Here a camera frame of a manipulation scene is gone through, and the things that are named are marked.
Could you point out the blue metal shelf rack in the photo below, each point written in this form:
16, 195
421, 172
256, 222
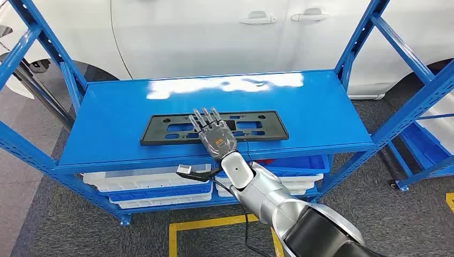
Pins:
248, 106
425, 149

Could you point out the white plastic bin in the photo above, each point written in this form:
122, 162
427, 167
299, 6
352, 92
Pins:
301, 179
142, 182
159, 203
298, 191

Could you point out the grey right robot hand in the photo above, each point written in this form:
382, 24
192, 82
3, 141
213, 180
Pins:
217, 140

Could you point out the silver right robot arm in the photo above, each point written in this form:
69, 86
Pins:
269, 198

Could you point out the metal barrier pole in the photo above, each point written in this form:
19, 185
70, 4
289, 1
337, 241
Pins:
42, 93

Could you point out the white car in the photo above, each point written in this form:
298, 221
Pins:
212, 35

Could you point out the black plastic frame part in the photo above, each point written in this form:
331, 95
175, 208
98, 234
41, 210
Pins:
273, 128

